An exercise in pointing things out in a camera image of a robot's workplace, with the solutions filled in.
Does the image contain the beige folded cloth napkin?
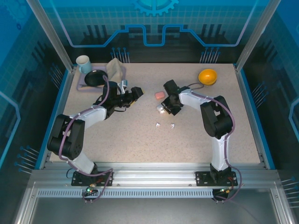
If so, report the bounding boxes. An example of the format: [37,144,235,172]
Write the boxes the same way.
[106,58,124,83]

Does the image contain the black round plate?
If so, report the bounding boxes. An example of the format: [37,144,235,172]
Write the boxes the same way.
[84,69,109,86]

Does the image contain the yellow bowl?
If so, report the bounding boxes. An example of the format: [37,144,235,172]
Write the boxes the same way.
[198,69,218,86]

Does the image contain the lilac plastic tray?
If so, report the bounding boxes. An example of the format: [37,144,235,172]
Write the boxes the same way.
[76,65,128,92]

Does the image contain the light blue mug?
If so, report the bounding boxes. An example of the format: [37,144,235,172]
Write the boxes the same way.
[76,55,93,74]

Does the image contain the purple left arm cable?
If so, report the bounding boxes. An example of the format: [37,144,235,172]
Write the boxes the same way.
[58,75,114,203]

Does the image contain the aluminium mounting rail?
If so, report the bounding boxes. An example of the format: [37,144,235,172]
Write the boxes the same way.
[44,162,269,187]

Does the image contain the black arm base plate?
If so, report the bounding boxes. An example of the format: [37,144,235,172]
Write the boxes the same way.
[71,171,114,187]
[195,171,239,187]

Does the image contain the slotted metal cable duct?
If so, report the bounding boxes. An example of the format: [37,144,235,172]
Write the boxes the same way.
[36,189,214,199]

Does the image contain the aluminium frame post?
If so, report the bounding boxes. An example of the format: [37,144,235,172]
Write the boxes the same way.
[234,0,278,73]
[25,0,76,73]

